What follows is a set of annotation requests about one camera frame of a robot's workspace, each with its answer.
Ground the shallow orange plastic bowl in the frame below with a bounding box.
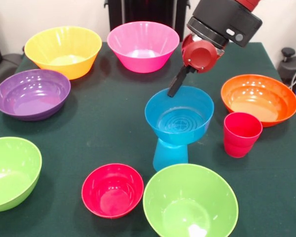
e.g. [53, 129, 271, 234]
[221, 74, 296, 128]

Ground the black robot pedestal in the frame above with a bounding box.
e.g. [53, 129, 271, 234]
[108, 0, 200, 41]

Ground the large yellow-orange plastic bowl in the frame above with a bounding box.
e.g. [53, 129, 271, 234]
[24, 26, 103, 80]

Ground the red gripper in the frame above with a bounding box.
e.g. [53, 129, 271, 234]
[167, 34, 224, 98]

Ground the small blue plastic bowl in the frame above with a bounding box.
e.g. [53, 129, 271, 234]
[145, 85, 215, 149]

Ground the light green plastic bowl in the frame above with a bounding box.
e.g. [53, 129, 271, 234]
[143, 163, 239, 237]
[0, 137, 42, 213]

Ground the shallow purple plastic bowl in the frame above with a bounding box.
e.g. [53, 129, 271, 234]
[0, 69, 72, 121]

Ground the dark green table cloth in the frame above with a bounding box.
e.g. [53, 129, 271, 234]
[0, 41, 296, 237]

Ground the small red plastic bowl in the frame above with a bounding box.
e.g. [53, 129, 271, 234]
[81, 163, 144, 219]

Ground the blue plastic cup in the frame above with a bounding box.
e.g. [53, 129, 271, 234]
[152, 138, 189, 172]

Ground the red plastic cup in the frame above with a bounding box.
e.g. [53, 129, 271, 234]
[223, 111, 263, 158]

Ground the large pink plastic bowl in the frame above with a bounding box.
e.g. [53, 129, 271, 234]
[107, 21, 180, 74]

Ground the black floor stand base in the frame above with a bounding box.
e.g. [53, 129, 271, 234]
[278, 47, 296, 86]

